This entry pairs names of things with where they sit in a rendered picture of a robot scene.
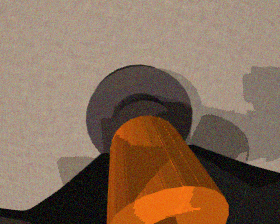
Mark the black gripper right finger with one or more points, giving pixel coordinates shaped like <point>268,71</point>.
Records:
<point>252,193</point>

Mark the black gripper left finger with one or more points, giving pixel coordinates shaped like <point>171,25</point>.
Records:
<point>81,201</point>

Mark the orange knob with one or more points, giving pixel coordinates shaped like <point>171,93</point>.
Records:
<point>154,178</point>

